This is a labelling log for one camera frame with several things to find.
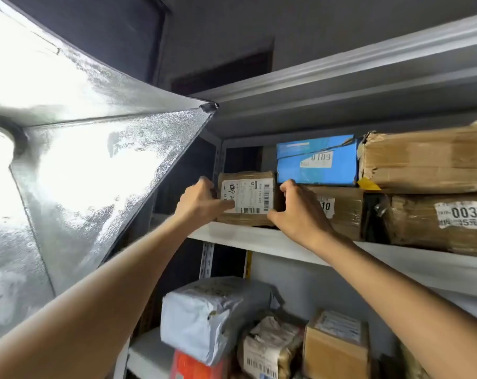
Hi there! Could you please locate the white metal shelf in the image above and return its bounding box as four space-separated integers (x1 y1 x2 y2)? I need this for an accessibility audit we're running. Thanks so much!
116 11 477 379

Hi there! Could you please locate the red parcel box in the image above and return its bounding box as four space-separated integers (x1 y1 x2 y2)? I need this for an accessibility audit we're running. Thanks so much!
169 350 229 379

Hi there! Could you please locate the taped brown parcel 0410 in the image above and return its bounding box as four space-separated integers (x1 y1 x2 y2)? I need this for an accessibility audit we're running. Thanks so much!
301 185 365 241

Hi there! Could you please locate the blue cardboard box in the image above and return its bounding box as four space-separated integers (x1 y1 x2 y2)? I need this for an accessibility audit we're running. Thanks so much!
276 134 360 187

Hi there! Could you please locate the person's right forearm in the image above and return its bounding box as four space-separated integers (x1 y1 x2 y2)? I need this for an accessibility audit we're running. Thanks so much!
311 232 477 379

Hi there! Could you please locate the person's left hand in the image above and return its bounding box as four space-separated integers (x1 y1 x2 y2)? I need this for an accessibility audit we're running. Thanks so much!
174 176 236 233

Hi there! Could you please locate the person's right hand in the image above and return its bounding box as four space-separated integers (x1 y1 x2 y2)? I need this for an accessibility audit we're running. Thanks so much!
266 179 338 253

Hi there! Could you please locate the brown box handwritten white label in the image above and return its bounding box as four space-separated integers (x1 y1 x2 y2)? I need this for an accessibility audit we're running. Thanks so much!
216 171 277 227

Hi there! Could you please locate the taped brown parcel 0038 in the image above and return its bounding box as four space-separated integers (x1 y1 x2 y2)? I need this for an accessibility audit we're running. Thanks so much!
382 191 477 259

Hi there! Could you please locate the small cardboard box white label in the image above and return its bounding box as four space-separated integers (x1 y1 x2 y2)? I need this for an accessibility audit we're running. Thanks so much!
303 308 371 379

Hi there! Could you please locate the person's left forearm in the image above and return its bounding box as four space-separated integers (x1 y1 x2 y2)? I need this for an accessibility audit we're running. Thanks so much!
0 215 202 379

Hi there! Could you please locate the grey plastic mailer bag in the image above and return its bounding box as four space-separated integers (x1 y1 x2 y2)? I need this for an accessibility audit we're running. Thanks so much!
160 276 285 367

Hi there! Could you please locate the worn box yellow tape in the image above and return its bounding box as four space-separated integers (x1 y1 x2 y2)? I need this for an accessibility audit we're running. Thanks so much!
358 108 477 195

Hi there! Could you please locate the silver softbox light reflector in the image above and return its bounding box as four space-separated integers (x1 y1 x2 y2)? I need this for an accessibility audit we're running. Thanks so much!
0 0 219 348

